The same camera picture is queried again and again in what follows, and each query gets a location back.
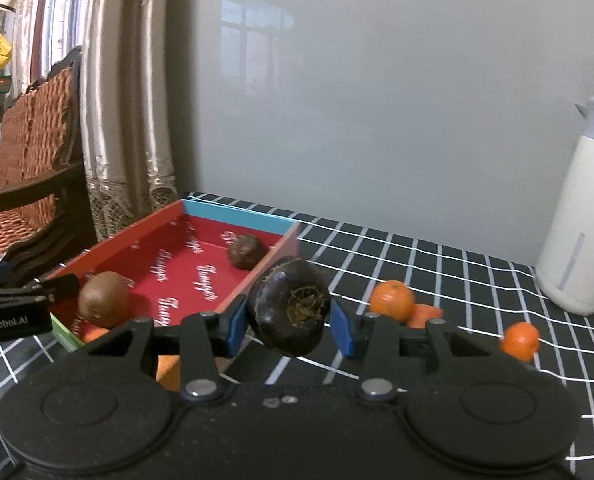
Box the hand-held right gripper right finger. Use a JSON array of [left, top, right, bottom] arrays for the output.
[[329, 297, 494, 404]]

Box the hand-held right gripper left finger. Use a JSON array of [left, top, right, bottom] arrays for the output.
[[87, 300, 251, 404]]

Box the dark purple round fruit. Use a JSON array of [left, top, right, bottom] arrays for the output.
[[248, 256, 332, 358]]

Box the brown kiwi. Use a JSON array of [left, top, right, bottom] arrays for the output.
[[78, 271, 130, 330]]

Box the wrinkled brown fruit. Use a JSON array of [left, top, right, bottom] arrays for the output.
[[227, 234, 270, 272]]

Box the colourful cardboard box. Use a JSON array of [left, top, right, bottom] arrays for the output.
[[42, 198, 302, 392]]

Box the carrot piece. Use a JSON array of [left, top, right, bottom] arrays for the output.
[[407, 304, 445, 330]]

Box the black white checked tablecloth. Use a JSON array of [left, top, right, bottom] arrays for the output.
[[0, 191, 594, 480]]

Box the wooden chair with orange cushion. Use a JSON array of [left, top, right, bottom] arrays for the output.
[[0, 45, 98, 281]]

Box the beige satin curtain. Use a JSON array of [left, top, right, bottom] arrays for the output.
[[77, 0, 184, 242]]

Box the white thermos jug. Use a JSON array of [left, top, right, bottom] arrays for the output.
[[535, 96, 594, 317]]

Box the window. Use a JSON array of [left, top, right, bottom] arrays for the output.
[[12, 0, 85, 81]]

